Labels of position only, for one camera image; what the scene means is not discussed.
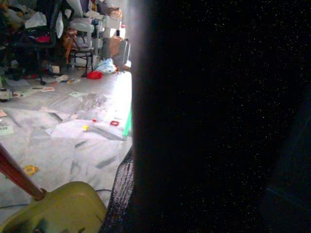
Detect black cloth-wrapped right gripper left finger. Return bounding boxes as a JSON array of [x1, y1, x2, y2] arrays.
[[100, 146, 136, 233]]

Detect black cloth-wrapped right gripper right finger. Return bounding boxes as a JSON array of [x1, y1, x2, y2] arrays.
[[258, 85, 311, 233]]

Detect dark broom handle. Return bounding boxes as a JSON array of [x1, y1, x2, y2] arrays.
[[130, 0, 311, 233]]

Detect large white floor sheet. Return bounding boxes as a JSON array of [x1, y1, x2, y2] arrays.
[[0, 106, 133, 209]]

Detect green broom bristles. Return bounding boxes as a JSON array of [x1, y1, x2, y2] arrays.
[[122, 106, 133, 141]]

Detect yellow plastic dustpan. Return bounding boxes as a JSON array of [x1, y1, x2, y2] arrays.
[[0, 181, 108, 233]]

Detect red plastic bag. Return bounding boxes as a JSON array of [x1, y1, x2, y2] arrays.
[[86, 70, 104, 80]]

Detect blue and white plastic bag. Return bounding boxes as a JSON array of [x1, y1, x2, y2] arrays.
[[94, 58, 118, 73]]

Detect green and white paper card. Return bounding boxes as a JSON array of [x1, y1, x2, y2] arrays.
[[0, 124, 15, 136]]

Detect small dark metal chair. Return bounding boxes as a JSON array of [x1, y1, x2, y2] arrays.
[[67, 36, 95, 78]]

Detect brown cardboard box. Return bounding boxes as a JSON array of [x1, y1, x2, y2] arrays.
[[103, 35, 122, 59]]

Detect white toy vehicle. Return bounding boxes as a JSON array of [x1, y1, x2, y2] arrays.
[[0, 87, 13, 102]]

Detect white plastic stool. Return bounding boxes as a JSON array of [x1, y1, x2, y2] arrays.
[[69, 17, 95, 49]]

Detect black office chair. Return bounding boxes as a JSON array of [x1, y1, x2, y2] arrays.
[[4, 0, 73, 85]]

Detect yellow square ring piece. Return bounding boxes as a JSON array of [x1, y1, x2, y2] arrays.
[[23, 165, 39, 176]]

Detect red-brown dustpan handle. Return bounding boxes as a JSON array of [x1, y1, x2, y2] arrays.
[[0, 142, 47, 201]]

